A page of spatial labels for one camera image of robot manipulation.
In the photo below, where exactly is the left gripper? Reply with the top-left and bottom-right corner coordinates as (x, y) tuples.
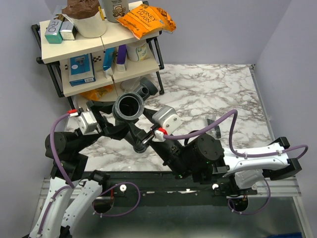
(73, 99), (128, 154)

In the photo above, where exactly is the black corrugated hose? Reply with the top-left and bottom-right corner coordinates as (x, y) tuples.
(112, 116), (149, 154)

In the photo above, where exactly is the grey tee pipe fitting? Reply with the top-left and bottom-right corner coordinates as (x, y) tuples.
(112, 77), (158, 121)

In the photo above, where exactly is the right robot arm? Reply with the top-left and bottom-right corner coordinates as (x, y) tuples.
(143, 106), (308, 194)

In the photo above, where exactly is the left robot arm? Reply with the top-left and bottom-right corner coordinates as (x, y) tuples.
(28, 101), (128, 238)

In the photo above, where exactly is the orange snack bag lower shelf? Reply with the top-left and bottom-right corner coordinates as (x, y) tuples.
(80, 85), (113, 101)

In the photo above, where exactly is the grey white item lower shelf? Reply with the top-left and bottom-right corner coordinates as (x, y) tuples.
(120, 78), (139, 92)

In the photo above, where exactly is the beige black shelf rack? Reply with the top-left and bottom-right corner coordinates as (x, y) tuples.
(31, 0), (165, 120)

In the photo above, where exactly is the blue razor box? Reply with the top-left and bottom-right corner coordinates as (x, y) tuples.
(68, 54), (96, 87)

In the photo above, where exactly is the purple white tube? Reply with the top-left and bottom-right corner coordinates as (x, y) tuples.
(116, 45), (127, 72)

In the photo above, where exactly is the blue white tube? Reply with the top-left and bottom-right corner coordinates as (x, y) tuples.
(103, 48), (115, 77)

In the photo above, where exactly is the white yellow cup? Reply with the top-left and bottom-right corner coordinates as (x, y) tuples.
(126, 40), (147, 62)

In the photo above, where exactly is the silver white box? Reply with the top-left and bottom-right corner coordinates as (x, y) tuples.
(59, 21), (77, 41)

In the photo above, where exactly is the teal white box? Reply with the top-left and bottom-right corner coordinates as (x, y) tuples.
(45, 19), (63, 44)

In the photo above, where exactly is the orange honey dijon chip bag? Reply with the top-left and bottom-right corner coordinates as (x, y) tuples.
(117, 4), (176, 40)

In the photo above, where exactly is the white skull cup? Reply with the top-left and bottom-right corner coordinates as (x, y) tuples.
(102, 0), (129, 23)

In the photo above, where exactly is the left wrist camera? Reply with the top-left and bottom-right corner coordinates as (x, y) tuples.
(75, 111), (97, 135)

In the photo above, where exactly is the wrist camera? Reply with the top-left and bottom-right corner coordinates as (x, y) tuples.
(75, 111), (97, 135)
(152, 105), (182, 135)

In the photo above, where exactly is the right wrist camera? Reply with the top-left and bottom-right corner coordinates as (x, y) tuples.
(152, 105), (182, 135)

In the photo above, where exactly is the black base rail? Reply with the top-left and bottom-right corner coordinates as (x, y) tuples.
(83, 170), (257, 207)

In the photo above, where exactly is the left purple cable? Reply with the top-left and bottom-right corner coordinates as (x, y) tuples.
(37, 109), (141, 238)

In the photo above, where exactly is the purple cable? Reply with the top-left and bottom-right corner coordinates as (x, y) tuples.
(37, 109), (141, 238)
(156, 109), (309, 216)

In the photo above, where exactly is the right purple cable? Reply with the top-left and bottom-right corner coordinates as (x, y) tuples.
(156, 109), (309, 216)

